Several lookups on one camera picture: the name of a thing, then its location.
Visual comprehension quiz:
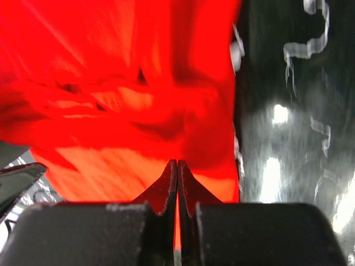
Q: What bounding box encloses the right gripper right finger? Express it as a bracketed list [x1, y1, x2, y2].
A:
[177, 161, 346, 265]

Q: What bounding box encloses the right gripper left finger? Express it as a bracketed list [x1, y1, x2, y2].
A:
[1, 160, 177, 265]

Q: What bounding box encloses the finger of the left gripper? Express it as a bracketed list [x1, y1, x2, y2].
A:
[0, 162, 47, 219]

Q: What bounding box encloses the red t-shirt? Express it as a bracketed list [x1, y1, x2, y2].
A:
[0, 0, 242, 250]

